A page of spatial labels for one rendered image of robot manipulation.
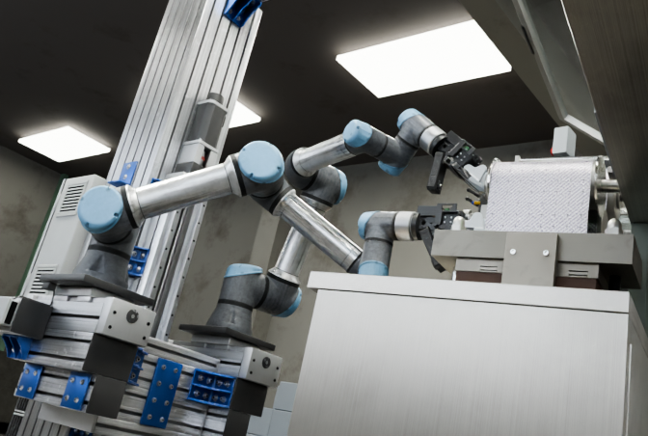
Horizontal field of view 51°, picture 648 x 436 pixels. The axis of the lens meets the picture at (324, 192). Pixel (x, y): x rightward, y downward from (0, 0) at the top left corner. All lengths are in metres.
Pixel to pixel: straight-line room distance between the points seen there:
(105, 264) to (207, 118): 0.65
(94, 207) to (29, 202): 8.64
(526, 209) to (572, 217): 0.11
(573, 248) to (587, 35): 0.52
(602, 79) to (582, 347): 0.47
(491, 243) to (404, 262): 5.12
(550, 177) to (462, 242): 0.34
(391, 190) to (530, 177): 5.32
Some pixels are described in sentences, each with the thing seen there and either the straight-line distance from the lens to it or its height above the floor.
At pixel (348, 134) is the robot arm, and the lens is 1.92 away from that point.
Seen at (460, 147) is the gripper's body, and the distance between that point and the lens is 1.88.
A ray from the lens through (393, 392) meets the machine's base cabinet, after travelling 1.39.
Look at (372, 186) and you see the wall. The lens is 7.17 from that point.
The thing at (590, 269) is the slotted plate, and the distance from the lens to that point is 1.42.
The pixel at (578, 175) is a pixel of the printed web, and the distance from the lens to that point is 1.71.
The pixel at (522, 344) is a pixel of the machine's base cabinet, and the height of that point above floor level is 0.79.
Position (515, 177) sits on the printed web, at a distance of 1.74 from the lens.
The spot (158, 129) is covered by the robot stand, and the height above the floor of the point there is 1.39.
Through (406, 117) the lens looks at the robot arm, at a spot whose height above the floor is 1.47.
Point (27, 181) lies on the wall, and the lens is 10.44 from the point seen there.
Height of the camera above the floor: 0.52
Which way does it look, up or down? 21 degrees up
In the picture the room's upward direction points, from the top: 13 degrees clockwise
